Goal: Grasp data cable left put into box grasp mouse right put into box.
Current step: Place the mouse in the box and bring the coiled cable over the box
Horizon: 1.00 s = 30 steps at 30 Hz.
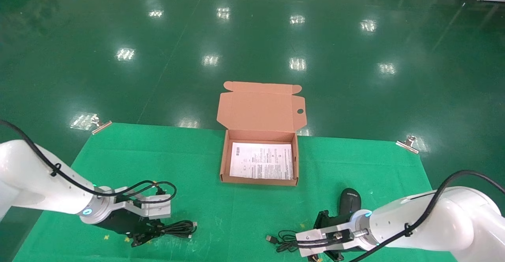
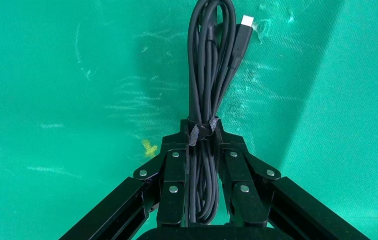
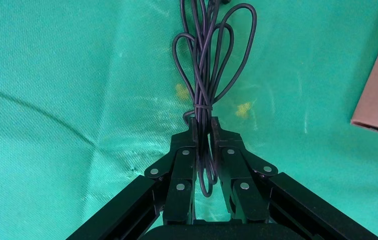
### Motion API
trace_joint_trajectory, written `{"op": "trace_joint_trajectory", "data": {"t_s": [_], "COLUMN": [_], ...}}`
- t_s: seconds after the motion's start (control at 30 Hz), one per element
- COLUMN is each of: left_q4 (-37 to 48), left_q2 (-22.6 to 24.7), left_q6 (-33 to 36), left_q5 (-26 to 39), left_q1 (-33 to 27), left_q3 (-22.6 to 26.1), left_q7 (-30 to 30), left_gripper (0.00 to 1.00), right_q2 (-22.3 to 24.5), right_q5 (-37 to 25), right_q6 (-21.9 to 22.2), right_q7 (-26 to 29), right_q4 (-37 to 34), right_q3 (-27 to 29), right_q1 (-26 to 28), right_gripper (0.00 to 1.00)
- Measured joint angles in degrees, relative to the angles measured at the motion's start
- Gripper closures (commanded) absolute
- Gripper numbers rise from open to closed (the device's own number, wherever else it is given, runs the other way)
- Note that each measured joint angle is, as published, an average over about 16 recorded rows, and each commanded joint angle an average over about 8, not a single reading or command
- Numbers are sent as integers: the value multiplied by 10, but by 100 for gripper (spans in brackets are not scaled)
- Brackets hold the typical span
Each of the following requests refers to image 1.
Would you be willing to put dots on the open brown cardboard box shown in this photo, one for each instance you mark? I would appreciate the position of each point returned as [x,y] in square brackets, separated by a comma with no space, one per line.
[256,112]

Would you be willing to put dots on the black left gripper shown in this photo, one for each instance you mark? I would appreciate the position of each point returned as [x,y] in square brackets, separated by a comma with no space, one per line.
[122,222]

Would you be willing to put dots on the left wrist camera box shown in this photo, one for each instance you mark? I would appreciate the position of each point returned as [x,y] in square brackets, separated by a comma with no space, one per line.
[154,208]

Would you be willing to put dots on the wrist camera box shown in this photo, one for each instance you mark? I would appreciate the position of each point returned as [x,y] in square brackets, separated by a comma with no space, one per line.
[154,208]
[315,238]

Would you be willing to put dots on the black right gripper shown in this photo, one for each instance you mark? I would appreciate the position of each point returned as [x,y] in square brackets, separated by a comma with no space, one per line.
[327,220]

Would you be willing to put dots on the green table mat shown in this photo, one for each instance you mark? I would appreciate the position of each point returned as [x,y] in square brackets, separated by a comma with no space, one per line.
[236,214]

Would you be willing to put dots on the metal spring clip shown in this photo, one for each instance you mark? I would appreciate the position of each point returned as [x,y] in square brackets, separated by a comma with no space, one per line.
[101,126]
[408,145]

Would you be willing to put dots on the white printed paper sheet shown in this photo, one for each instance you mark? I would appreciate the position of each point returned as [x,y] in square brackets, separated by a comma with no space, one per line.
[260,163]

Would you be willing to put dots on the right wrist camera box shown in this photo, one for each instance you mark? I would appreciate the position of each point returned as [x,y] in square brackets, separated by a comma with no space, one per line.
[315,238]

